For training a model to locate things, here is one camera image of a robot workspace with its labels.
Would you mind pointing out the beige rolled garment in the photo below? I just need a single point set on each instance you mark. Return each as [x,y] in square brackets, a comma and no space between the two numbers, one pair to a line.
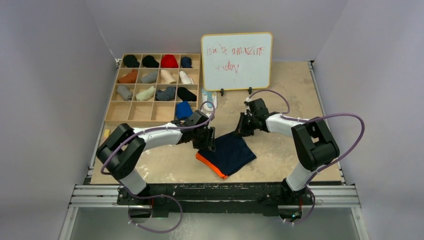
[167,77]

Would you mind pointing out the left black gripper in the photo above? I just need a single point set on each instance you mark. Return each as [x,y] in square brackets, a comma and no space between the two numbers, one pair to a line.
[207,144]

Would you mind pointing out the grey underwear cream waistband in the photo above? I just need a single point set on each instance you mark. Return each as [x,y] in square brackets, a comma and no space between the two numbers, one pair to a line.
[124,92]

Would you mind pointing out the navy striped rolled garment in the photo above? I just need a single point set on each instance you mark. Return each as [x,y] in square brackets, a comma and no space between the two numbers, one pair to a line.
[168,94]

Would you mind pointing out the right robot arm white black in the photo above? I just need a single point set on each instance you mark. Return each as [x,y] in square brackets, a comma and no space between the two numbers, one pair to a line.
[314,144]

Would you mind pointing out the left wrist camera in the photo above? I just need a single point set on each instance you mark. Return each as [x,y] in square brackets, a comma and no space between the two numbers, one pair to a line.
[210,115]

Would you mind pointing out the blue rolled garment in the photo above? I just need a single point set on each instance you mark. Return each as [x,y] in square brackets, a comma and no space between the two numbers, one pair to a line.
[183,110]

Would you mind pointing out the rust orange rolled garment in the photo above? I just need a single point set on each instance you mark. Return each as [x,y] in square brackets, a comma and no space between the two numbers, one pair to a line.
[128,78]

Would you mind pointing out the wooden compartment organizer tray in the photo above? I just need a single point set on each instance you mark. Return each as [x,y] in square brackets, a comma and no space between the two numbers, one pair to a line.
[151,112]

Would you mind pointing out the black rolled garment third row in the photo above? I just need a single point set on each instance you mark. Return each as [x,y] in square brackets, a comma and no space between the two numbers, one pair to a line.
[185,95]

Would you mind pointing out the black rolled garment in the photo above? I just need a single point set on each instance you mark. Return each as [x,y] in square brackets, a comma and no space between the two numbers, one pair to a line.
[148,61]
[130,61]

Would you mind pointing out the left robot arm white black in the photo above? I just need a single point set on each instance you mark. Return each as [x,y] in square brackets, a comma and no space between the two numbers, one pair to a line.
[121,151]

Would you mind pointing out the black rolled garment far left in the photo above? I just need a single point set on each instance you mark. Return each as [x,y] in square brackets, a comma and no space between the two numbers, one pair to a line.
[130,61]

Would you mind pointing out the aluminium frame rail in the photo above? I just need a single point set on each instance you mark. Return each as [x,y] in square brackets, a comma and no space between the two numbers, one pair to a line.
[105,196]

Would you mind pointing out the grey rolled garment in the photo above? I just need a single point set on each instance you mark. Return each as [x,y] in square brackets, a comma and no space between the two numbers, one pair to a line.
[149,78]

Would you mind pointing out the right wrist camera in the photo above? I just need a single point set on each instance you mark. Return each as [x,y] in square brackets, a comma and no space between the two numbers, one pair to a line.
[247,102]

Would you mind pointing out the white blue whiteboard eraser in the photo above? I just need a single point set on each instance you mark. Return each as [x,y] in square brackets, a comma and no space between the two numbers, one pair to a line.
[211,97]

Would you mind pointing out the navy orange boxer briefs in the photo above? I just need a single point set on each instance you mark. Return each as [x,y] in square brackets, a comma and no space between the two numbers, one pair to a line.
[230,155]

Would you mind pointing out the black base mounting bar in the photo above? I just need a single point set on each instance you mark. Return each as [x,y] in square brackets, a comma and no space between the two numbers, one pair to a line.
[266,198]

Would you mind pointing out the red rolled garment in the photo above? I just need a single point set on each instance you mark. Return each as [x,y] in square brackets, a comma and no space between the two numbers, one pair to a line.
[169,61]

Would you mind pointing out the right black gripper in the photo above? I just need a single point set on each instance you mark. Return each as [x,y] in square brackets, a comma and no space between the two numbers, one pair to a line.
[241,130]

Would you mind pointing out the white rolled garment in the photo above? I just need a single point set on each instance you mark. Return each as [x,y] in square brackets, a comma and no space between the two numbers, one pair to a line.
[185,79]

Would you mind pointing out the whiteboard with red writing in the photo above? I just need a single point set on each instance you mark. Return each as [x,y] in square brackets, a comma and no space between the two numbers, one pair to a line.
[236,61]

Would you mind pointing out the yellow pink marker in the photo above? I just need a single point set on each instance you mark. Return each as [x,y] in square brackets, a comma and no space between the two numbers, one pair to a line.
[106,133]

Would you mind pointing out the navy rolled garment top row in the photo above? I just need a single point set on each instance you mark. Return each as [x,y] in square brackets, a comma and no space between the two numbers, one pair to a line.
[186,62]

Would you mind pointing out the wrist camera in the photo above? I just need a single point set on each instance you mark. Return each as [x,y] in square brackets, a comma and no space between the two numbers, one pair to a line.
[247,102]
[210,115]

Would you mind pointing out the light green rolled garment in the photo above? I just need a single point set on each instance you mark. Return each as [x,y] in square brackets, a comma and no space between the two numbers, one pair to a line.
[146,94]

